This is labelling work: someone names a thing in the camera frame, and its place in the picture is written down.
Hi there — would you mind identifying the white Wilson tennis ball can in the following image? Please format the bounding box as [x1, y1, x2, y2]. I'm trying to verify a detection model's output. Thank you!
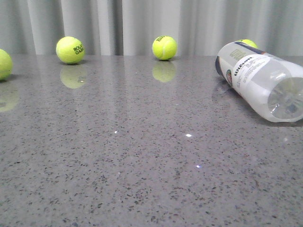
[215, 41, 303, 122]

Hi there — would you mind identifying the centre tennis ball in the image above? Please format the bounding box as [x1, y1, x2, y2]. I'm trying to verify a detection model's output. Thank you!
[152, 35, 178, 61]

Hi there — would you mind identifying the Roland Garros tennis ball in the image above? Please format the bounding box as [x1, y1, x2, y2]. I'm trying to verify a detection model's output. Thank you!
[56, 36, 85, 64]

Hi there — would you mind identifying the right tennis ball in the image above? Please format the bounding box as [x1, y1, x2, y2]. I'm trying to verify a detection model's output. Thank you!
[237, 39, 258, 49]

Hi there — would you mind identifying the far-left tennis ball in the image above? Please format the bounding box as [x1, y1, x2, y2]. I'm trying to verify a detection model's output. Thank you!
[0, 49, 13, 80]

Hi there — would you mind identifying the grey pleated curtain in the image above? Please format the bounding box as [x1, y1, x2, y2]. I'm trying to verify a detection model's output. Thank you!
[0, 0, 303, 56]

